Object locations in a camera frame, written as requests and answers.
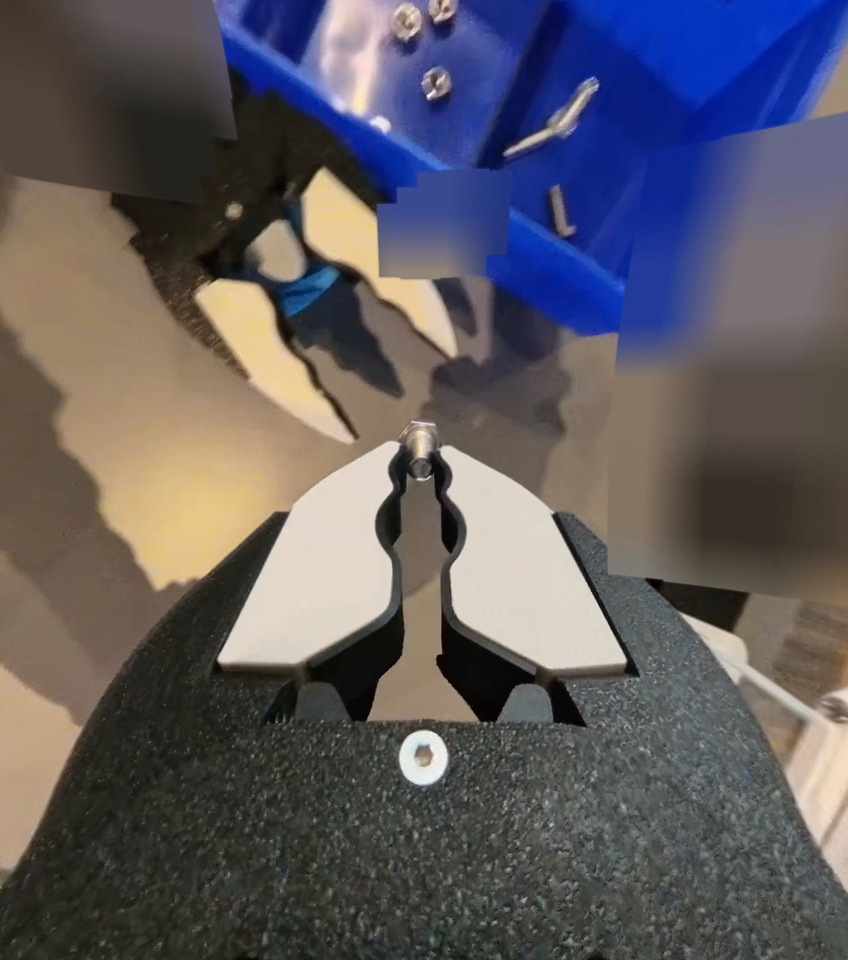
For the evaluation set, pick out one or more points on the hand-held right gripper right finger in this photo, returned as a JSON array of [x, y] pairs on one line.
[[536, 585]]

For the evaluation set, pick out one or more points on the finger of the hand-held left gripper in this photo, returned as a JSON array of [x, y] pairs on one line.
[[341, 217], [266, 352]]

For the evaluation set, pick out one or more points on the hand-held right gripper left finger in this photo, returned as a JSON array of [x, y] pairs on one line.
[[304, 585]]

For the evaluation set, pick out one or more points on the blue plastic bin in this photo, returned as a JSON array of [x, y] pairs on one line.
[[656, 60]]

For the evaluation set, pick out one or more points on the silver hex nut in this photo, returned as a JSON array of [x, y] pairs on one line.
[[439, 9], [380, 124], [435, 81], [409, 21]]

